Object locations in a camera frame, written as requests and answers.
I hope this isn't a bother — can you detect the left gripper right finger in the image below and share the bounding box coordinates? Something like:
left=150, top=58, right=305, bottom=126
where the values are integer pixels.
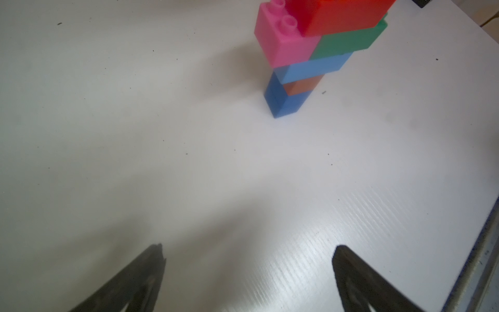
left=332, top=245, right=422, bottom=312

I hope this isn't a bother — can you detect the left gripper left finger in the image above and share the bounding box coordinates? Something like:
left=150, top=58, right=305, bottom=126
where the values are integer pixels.
left=72, top=244, right=166, bottom=312

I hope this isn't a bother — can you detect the blue small lego brick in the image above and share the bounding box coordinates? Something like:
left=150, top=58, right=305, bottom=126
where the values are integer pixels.
left=264, top=74, right=312, bottom=118

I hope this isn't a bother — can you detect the orange small lego brick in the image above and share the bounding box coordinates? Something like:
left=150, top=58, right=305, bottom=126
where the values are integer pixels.
left=283, top=75, right=323, bottom=96

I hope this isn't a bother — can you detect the light blue long lego brick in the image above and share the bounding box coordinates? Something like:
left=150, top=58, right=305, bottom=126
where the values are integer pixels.
left=274, top=53, right=352, bottom=85

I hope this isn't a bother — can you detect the dark green lego brick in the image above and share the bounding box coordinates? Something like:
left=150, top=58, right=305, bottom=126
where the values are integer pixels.
left=310, top=17, right=388, bottom=60

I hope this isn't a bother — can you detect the pink small lego brick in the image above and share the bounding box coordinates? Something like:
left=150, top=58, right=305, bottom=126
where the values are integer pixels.
left=254, top=1, right=321, bottom=68

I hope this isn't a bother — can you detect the red lego brick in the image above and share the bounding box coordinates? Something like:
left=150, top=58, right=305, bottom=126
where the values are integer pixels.
left=285, top=0, right=395, bottom=36

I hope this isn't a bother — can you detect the aluminium front rail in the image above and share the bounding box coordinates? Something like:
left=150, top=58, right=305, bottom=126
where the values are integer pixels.
left=442, top=202, right=498, bottom=312

